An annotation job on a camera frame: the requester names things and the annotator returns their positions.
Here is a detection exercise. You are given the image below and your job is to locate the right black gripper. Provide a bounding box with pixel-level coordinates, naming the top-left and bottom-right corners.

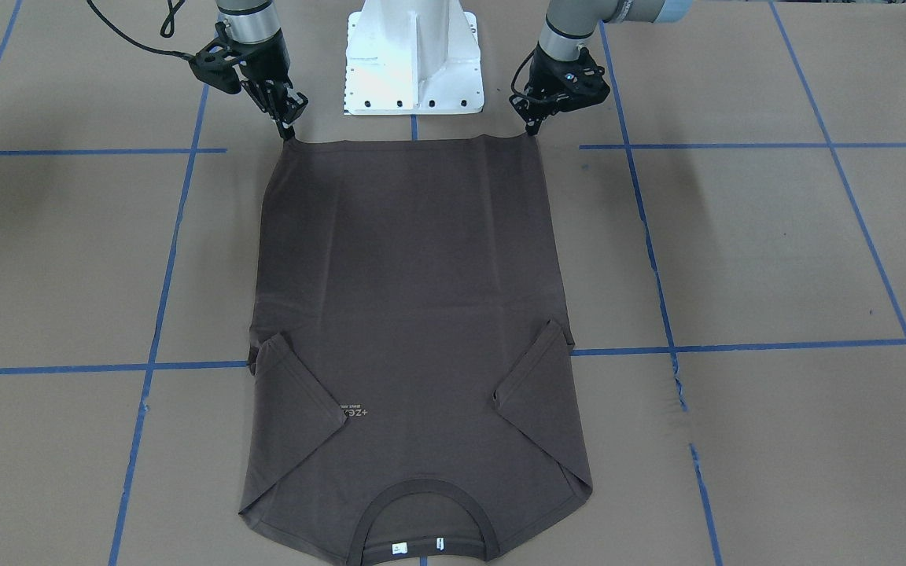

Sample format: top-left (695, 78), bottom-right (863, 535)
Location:
top-left (236, 36), bottom-right (308, 141)

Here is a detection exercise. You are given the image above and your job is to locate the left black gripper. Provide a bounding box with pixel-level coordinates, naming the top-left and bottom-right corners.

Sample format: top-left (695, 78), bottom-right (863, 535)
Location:
top-left (510, 47), bottom-right (609, 136)

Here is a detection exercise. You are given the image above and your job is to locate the brown t-shirt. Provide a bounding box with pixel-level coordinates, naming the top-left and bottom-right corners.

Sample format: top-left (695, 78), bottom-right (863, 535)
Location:
top-left (238, 134), bottom-right (593, 565)

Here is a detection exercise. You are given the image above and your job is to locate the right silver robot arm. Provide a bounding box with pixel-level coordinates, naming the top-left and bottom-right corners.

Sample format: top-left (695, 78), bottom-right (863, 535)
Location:
top-left (216, 1), bottom-right (308, 141)

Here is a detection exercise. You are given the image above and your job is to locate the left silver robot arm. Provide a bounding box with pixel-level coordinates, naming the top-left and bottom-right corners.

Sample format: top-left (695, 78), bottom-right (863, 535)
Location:
top-left (510, 1), bottom-right (691, 136)

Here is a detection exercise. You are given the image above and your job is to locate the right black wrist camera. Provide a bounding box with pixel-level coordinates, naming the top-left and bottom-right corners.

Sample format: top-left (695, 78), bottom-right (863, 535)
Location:
top-left (187, 39), bottom-right (242, 94)

